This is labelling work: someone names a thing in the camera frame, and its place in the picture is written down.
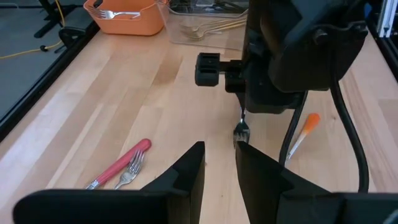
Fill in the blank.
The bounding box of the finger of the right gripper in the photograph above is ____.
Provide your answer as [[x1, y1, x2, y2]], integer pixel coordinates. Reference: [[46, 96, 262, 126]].
[[239, 62, 307, 114], [269, 22, 369, 91]]

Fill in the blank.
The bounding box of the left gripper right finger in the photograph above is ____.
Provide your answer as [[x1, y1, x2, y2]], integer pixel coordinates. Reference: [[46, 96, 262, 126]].
[[235, 141, 398, 224]]

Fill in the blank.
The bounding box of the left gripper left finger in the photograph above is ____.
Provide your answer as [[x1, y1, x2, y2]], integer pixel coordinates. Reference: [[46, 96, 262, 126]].
[[12, 141, 206, 224]]

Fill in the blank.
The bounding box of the red-handled silver fork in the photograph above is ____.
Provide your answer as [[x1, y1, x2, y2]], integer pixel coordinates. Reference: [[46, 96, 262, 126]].
[[85, 138, 152, 190], [233, 107, 251, 149]]

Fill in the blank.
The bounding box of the orange-handled silver fork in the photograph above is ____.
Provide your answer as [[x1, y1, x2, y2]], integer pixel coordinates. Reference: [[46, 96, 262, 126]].
[[114, 149, 146, 190], [88, 6, 141, 20], [284, 113, 321, 166]]

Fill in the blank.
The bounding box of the clear plastic bin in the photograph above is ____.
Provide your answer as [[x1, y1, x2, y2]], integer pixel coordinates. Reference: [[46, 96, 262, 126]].
[[155, 0, 249, 51]]

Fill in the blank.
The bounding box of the orange plastic bin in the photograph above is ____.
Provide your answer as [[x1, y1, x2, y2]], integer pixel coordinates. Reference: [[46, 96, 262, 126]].
[[83, 0, 170, 36]]

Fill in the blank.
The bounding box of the black tripod stand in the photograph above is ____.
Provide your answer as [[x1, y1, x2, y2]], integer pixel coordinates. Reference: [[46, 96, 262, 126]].
[[33, 0, 68, 39]]

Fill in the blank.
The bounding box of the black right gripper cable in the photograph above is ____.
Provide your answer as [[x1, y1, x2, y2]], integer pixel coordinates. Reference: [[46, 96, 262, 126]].
[[279, 91, 308, 167]]

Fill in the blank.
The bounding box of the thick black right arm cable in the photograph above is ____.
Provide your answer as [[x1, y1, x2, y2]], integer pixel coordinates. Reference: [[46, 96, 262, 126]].
[[328, 30, 370, 193]]

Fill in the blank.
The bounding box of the silver aluminium bracket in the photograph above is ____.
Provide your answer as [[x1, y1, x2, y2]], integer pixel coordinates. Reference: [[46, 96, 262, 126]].
[[377, 0, 398, 39]]

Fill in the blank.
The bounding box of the black aluminium rig frame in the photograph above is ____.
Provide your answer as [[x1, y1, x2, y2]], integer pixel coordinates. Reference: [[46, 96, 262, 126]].
[[0, 0, 398, 141]]

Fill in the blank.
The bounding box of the yellow floor cable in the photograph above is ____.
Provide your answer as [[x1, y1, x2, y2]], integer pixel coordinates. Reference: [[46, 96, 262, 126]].
[[0, 0, 67, 60]]

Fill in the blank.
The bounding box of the black frame clamp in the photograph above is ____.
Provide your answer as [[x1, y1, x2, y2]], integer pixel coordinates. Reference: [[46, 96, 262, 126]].
[[58, 27, 86, 48]]

